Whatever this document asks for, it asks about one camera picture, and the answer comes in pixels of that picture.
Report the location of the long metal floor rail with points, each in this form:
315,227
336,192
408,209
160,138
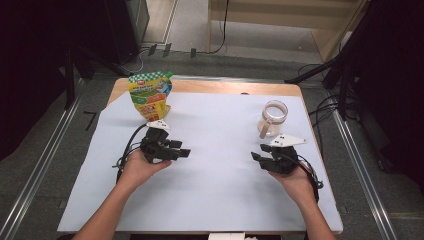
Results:
40,166
363,176

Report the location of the white table sheet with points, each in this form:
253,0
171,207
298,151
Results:
210,190

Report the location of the light wooden shelf unit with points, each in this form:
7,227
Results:
266,20

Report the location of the black metal stand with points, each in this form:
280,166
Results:
70,80
310,71

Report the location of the dark cabinet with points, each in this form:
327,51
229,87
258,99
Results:
126,26

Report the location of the yellow refill pouch green cap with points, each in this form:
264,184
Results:
151,96

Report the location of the person's right hand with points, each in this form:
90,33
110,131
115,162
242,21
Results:
298,185

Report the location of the white paper piece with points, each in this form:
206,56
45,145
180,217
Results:
226,236

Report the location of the dark curtain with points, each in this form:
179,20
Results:
396,83
33,66

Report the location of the person's left hand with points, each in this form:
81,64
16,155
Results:
138,171

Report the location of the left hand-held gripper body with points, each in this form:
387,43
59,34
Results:
156,146

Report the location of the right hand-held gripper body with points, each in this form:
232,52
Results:
283,160

